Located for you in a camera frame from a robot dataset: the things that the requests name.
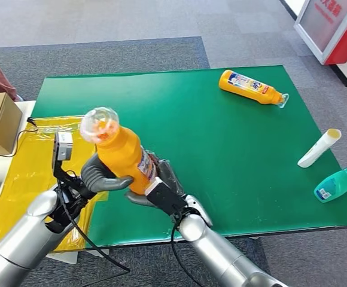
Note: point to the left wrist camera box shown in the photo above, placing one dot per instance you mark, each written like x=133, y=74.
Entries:
x=63, y=144

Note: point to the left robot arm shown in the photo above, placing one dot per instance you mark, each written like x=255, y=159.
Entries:
x=23, y=241

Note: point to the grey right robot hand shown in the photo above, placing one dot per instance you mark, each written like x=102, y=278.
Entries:
x=167, y=172

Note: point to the red white sign board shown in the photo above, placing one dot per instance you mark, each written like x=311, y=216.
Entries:
x=327, y=25

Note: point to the small orange bottle clear cap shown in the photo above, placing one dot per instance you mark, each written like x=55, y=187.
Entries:
x=246, y=87

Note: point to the yellow plastic bag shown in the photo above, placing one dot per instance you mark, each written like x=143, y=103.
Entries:
x=23, y=174

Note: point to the white tube bottle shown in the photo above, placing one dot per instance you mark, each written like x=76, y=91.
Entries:
x=317, y=149

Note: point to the large orange bottle clear cap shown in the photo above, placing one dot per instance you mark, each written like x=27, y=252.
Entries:
x=122, y=154

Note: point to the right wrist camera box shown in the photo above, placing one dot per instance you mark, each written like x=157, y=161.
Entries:
x=165, y=196

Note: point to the teal bottle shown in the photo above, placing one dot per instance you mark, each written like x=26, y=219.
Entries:
x=336, y=185

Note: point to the green table mat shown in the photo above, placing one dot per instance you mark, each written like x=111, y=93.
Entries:
x=221, y=150

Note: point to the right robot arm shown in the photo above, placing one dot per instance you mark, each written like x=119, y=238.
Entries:
x=221, y=253

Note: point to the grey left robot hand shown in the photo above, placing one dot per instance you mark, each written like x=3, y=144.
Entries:
x=97, y=176

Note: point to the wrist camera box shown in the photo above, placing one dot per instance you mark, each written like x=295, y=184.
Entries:
x=165, y=196
x=63, y=144

